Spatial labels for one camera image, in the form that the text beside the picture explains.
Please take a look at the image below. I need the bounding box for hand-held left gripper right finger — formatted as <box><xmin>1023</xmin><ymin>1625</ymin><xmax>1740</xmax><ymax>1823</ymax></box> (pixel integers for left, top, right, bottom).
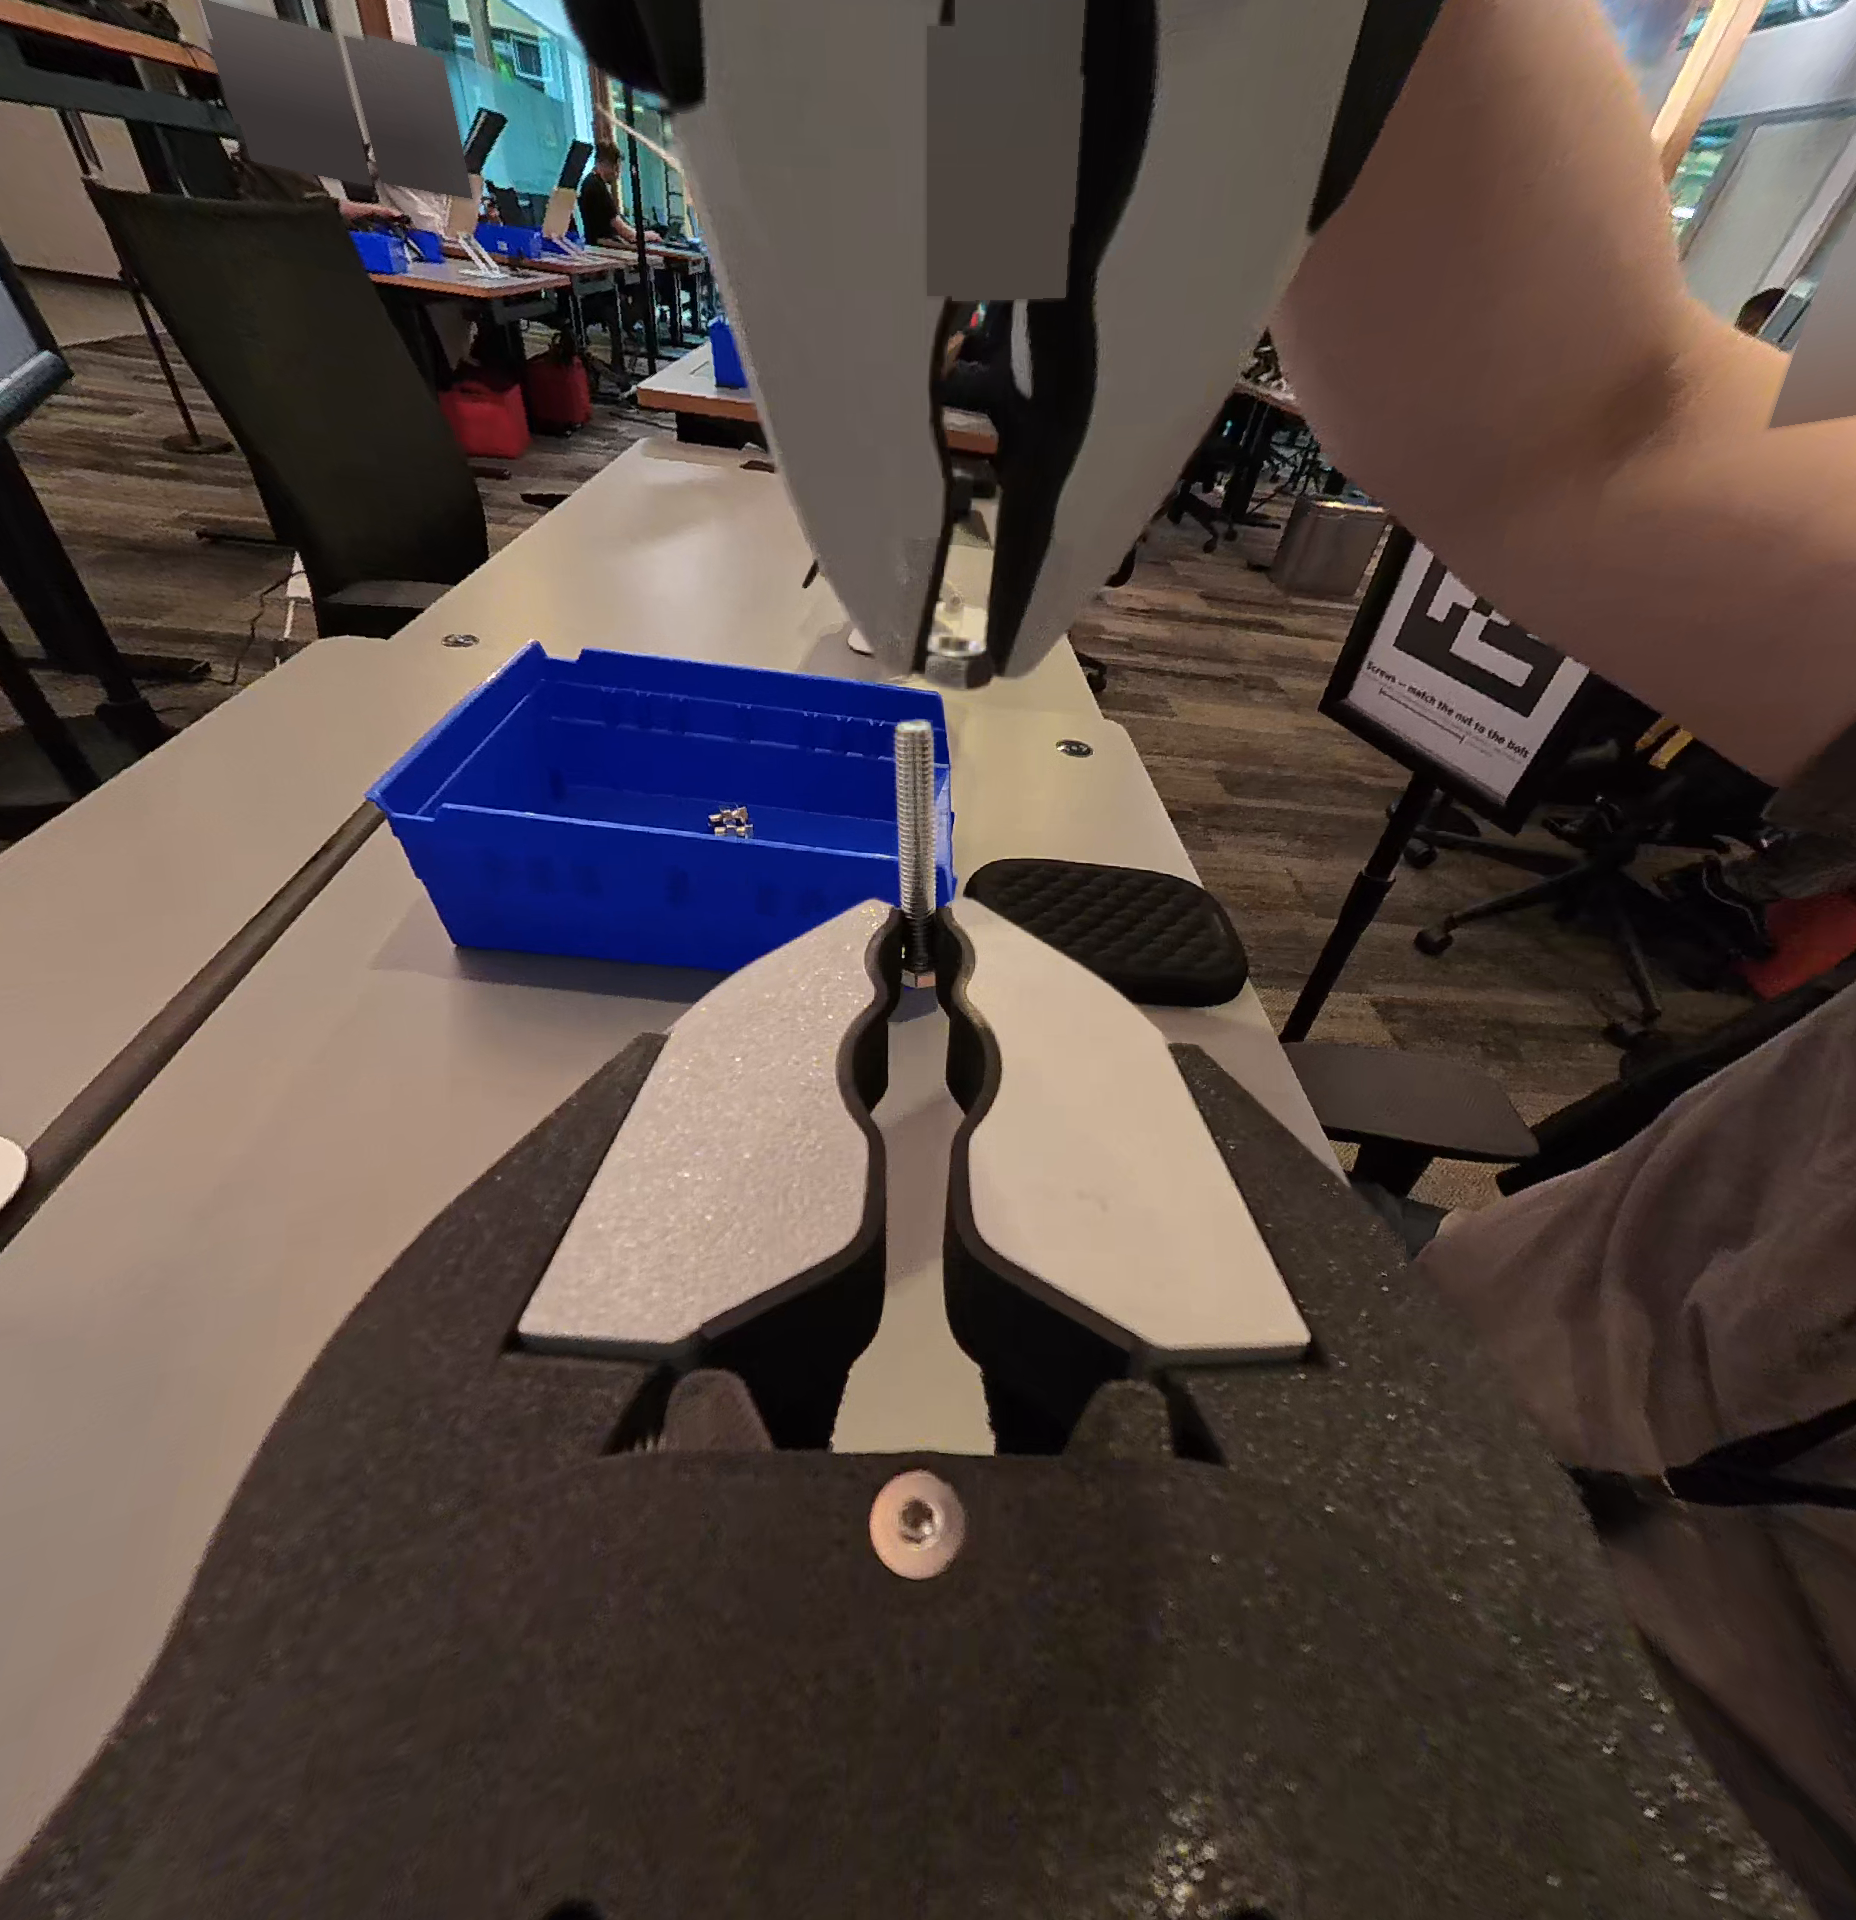
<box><xmin>944</xmin><ymin>904</ymin><xmax>1315</xmax><ymax>1464</ymax></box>

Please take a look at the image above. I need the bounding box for black office chair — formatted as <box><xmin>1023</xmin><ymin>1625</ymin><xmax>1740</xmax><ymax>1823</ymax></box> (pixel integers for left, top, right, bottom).
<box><xmin>1408</xmin><ymin>705</ymin><xmax>1784</xmax><ymax>1052</ymax></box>

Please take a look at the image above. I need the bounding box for person's right forearm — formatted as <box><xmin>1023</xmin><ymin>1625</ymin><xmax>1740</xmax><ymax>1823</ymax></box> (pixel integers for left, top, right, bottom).
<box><xmin>1271</xmin><ymin>0</ymin><xmax>1856</xmax><ymax>789</ymax></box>

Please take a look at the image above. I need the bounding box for blue plastic bin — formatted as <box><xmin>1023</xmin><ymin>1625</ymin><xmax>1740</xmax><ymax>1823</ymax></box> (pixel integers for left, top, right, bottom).
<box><xmin>364</xmin><ymin>643</ymin><xmax>958</xmax><ymax>977</ymax></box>

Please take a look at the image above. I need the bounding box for thick long bolt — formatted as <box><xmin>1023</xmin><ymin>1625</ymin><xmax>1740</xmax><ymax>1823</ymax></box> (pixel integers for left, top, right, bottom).
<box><xmin>890</xmin><ymin>719</ymin><xmax>945</xmax><ymax>998</ymax></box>

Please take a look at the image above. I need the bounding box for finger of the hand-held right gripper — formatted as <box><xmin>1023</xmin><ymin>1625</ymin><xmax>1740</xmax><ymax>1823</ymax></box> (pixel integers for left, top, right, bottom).
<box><xmin>670</xmin><ymin>0</ymin><xmax>962</xmax><ymax>675</ymax></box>
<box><xmin>992</xmin><ymin>0</ymin><xmax>1368</xmax><ymax>681</ymax></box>

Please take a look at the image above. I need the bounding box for framed marker sign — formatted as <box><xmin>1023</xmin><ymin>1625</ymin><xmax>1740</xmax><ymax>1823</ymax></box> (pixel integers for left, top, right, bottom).
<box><xmin>1318</xmin><ymin>525</ymin><xmax>1593</xmax><ymax>837</ymax></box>

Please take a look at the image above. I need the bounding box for black high-back chair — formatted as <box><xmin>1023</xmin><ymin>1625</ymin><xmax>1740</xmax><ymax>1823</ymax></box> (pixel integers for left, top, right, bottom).
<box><xmin>87</xmin><ymin>179</ymin><xmax>490</xmax><ymax>637</ymax></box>

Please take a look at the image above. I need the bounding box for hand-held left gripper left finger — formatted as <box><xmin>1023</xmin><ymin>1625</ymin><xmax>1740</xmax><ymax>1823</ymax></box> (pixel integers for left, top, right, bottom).
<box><xmin>517</xmin><ymin>904</ymin><xmax>893</xmax><ymax>1464</ymax></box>

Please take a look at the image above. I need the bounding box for black wrist rest pad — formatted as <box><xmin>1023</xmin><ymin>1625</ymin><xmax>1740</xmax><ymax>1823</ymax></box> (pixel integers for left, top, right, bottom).
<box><xmin>960</xmin><ymin>857</ymin><xmax>1252</xmax><ymax>1010</ymax></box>

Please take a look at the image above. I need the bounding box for thin black sign pole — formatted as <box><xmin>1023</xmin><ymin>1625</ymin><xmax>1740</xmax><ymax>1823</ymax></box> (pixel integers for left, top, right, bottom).
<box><xmin>1276</xmin><ymin>770</ymin><xmax>1446</xmax><ymax>1044</ymax></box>

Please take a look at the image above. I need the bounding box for grey trash can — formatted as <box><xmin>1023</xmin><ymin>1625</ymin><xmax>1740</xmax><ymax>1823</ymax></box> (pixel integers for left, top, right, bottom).
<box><xmin>1265</xmin><ymin>496</ymin><xmax>1389</xmax><ymax>595</ymax></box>

